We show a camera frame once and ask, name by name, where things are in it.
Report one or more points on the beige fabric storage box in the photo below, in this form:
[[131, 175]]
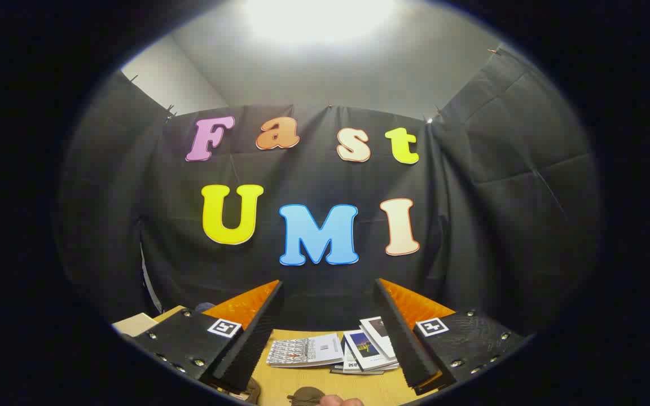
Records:
[[136, 324]]

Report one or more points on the white book blue picture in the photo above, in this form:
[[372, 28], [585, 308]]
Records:
[[361, 344]]

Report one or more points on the dark cover book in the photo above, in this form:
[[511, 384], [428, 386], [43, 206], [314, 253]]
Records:
[[339, 370]]

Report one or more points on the grey patterned book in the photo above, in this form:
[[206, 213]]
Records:
[[302, 351]]

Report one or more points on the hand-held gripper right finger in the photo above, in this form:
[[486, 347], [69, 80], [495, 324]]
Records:
[[407, 344]]

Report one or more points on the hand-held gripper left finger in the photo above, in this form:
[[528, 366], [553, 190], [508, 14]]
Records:
[[246, 344]]

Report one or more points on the white book black lettering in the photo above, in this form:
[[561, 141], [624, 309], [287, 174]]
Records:
[[350, 365]]

